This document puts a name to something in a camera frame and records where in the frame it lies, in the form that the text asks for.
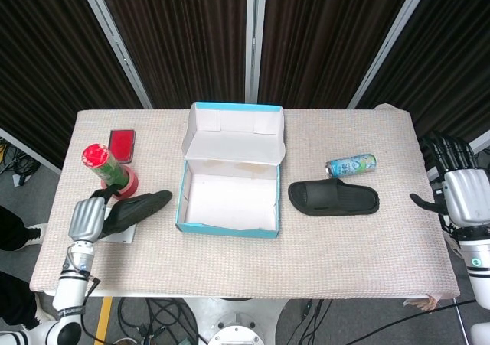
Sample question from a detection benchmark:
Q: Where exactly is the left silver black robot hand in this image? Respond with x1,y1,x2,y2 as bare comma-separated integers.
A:
67,185,123,243

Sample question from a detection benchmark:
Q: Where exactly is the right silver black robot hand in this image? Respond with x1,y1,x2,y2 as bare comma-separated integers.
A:
409,132,490,232

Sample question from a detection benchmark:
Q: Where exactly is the black slipper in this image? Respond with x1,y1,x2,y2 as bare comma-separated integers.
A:
101,190,173,236
287,179,381,217

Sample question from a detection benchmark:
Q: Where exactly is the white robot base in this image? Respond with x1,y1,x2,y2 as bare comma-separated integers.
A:
181,297,292,345

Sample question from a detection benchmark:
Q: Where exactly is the light blue shoe box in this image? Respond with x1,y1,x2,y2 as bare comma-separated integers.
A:
175,100,287,239

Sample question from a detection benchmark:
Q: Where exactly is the white flat square board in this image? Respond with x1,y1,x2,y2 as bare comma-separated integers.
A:
97,206,138,244

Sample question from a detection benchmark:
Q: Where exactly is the white sneaker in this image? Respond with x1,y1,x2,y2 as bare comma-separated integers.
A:
18,223,49,250

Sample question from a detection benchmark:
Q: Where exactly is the green canister with red lid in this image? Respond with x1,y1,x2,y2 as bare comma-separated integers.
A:
80,142,130,191

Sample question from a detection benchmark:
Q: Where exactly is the red tape roll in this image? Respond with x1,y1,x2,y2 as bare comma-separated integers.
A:
100,168,139,200

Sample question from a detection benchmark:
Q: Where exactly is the red stamp pad black case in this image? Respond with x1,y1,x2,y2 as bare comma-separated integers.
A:
108,129,136,165

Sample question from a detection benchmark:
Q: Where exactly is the light blue beverage can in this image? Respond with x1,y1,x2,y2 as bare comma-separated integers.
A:
325,153,378,180

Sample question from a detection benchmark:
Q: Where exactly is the dark brown curtain panel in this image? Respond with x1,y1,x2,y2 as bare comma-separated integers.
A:
260,0,418,109
0,0,143,170
95,0,250,109
359,0,490,170

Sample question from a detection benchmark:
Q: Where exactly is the beige woven table cloth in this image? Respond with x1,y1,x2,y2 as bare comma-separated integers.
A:
29,103,460,300

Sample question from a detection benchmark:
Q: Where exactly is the black floor cable bundle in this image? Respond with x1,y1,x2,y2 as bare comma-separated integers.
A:
114,297,200,345

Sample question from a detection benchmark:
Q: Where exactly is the grey partition post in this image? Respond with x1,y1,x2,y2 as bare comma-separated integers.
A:
244,0,268,103
346,0,436,109
75,0,154,109

